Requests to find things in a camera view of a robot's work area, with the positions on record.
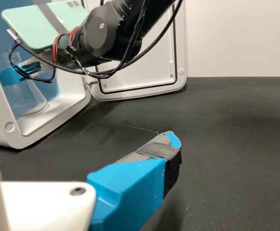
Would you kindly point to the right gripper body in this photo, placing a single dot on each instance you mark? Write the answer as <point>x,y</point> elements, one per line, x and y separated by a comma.
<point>43,59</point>

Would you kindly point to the right wrist camera phone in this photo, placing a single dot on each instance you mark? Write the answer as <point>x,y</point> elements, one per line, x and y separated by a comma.
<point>36,26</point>

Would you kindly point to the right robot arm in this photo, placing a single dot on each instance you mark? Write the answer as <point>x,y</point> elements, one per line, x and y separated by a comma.
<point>101,33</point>

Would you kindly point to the incubator door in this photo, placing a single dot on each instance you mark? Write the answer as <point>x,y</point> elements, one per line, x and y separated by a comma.
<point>154,72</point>

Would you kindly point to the white incubator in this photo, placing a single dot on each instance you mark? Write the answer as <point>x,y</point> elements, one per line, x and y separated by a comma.
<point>0,115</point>

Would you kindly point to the clear flask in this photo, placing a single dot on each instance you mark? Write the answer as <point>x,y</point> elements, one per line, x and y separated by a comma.
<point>26,98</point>

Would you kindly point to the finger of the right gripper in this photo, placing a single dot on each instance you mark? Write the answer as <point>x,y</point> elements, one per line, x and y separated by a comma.
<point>7,75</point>
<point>32,68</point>

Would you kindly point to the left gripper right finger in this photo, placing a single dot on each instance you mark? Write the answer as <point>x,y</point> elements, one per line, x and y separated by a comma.
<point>135,183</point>

